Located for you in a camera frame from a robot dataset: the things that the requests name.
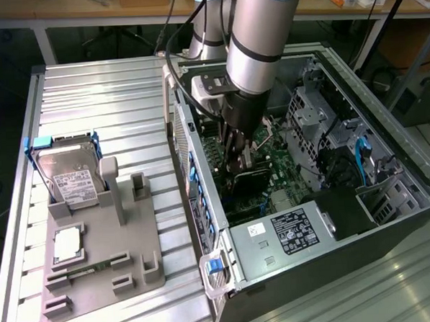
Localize blue SATA wire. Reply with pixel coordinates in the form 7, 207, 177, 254
353, 135, 375, 187

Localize wooden desk white legs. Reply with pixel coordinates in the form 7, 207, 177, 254
0, 0, 198, 69
292, 0, 430, 75

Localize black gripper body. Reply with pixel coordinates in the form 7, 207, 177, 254
220, 86, 274, 140

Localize black stand pole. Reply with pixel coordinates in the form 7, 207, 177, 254
349, 0, 422, 71

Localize grey metal disk bay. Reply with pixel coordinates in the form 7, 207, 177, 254
285, 83, 349, 158

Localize CPU with silver lid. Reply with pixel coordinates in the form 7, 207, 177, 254
52, 227, 85, 262

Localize grey box on floor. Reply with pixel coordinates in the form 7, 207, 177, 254
390, 73, 430, 128

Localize black rating label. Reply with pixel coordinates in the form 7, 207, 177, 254
189, 198, 211, 255

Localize silver hard disk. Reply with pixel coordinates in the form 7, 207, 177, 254
32, 133, 103, 209

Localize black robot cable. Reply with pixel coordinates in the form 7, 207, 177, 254
161, 0, 236, 125

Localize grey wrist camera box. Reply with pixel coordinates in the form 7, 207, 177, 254
189, 72, 242, 117

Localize CPU socket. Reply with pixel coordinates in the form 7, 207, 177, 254
253, 115, 285, 150

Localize blue case latch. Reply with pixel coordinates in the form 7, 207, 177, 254
205, 259, 223, 277

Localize Nvidia graphics card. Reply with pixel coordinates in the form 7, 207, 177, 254
223, 166, 275, 215

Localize green RAM stick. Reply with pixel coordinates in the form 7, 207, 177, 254
47, 258, 116, 279

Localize black wire bundle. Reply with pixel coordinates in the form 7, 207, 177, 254
314, 145, 362, 189

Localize blue disk carrier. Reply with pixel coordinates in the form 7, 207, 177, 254
22, 129, 112, 201

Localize green motherboard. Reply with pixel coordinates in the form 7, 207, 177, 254
198, 115, 313, 228

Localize grey 3D-printed parts rack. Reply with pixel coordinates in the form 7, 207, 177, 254
32, 152, 170, 322

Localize grey power supply unit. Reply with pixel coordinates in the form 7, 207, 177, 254
227, 197, 339, 284

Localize open black PC case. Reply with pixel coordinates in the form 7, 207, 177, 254
160, 36, 430, 322

